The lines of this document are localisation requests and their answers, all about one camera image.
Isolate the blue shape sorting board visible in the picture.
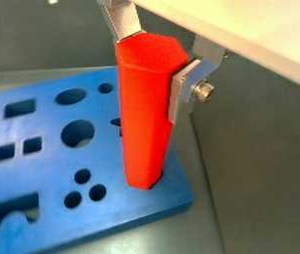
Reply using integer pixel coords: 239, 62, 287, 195
0, 67, 195, 254

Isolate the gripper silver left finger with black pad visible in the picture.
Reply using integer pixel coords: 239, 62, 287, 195
97, 0, 144, 43

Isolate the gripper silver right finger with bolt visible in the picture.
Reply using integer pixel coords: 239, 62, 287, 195
168, 35, 228, 124

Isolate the red hexagon prism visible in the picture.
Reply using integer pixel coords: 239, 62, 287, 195
117, 33, 189, 190

